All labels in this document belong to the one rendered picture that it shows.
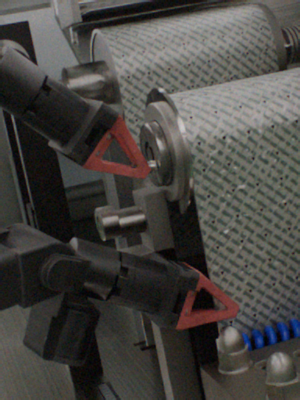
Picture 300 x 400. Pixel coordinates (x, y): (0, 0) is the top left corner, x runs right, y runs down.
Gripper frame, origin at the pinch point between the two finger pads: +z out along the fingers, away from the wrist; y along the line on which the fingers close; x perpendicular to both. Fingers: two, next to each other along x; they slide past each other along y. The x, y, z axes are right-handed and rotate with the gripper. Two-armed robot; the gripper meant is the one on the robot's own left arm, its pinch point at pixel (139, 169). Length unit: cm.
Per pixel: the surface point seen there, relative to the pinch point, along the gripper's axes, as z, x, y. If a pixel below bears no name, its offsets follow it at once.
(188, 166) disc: 2.5, 2.9, 5.5
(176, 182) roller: 3.5, 0.9, 2.8
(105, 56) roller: -4.1, 12.2, -25.5
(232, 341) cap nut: 13.7, -10.1, 13.6
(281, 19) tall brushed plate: 19, 35, -33
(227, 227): 10.6, -0.2, 5.2
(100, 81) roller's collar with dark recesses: -3.0, 8.8, -24.5
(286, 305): 21.9, -3.8, 6.1
